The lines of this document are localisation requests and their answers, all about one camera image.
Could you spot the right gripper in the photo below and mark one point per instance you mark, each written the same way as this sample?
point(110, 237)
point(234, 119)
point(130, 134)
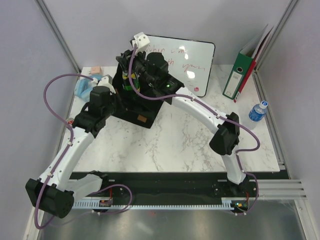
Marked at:
point(125, 60)

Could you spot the black canvas bag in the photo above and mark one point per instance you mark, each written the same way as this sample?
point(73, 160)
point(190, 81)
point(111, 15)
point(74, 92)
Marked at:
point(140, 107)

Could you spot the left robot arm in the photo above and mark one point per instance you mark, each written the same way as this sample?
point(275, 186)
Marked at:
point(52, 192)

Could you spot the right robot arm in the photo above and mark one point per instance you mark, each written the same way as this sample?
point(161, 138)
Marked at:
point(224, 127)

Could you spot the small pink box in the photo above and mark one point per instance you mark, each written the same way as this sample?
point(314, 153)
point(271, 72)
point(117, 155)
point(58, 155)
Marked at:
point(96, 70)

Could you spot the whiteboard with red writing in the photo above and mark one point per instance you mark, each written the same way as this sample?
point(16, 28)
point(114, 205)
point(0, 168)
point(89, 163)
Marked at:
point(190, 61)

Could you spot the light blue headphones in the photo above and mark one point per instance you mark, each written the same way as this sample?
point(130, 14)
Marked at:
point(84, 86)

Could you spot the red binder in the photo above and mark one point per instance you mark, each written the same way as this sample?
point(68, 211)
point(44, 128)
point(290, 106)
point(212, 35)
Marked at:
point(253, 64)

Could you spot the green lever arch binder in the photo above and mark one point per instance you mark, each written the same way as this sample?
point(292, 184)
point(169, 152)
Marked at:
point(241, 66)

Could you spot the blue label bottle right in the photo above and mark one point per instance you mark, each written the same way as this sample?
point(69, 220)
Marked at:
point(258, 112)

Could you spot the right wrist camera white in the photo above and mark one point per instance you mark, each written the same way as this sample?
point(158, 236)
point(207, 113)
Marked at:
point(140, 42)

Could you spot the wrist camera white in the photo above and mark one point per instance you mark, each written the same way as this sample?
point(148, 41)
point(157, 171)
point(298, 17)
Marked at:
point(140, 42)
point(105, 81)

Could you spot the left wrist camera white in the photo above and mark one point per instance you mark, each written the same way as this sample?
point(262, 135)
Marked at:
point(105, 81)

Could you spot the left aluminium frame post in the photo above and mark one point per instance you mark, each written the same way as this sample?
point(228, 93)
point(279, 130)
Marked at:
point(57, 33)

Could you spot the aluminium frame post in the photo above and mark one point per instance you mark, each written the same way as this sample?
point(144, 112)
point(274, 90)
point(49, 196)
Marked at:
point(279, 27)
point(57, 33)

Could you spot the right aluminium frame post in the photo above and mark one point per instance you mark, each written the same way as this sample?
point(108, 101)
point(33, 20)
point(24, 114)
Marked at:
point(279, 27)

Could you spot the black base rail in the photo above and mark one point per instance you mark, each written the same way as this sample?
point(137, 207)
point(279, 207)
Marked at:
point(175, 187)

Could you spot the white slotted cable duct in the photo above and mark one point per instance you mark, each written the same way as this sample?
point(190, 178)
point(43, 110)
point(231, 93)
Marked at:
point(105, 203)

